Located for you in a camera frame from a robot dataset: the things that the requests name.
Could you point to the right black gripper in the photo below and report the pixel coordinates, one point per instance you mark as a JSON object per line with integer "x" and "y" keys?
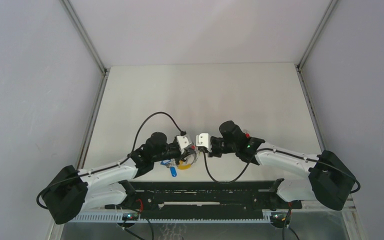
{"x": 213, "y": 153}

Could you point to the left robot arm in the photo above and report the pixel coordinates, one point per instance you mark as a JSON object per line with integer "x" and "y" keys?
{"x": 73, "y": 191}

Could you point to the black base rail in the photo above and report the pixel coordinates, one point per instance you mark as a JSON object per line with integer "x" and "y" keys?
{"x": 170, "y": 200}

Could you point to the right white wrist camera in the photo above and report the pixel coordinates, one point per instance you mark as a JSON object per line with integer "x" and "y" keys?
{"x": 203, "y": 142}

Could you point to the aluminium frame post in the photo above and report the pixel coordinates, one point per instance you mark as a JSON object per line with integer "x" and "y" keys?
{"x": 83, "y": 34}
{"x": 317, "y": 33}

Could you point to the left aluminium frame post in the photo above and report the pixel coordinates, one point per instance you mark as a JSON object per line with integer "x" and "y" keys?
{"x": 83, "y": 34}

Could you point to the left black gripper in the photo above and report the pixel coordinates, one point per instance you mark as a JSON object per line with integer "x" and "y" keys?
{"x": 187, "y": 151}

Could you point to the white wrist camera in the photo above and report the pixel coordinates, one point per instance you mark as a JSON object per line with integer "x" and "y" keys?
{"x": 203, "y": 142}
{"x": 184, "y": 142}

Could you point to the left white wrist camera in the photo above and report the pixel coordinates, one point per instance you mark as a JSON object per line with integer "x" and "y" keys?
{"x": 184, "y": 142}

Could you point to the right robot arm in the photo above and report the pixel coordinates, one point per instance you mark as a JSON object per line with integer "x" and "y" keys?
{"x": 323, "y": 177}

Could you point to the right aluminium frame post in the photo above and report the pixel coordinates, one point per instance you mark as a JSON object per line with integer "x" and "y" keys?
{"x": 317, "y": 33}

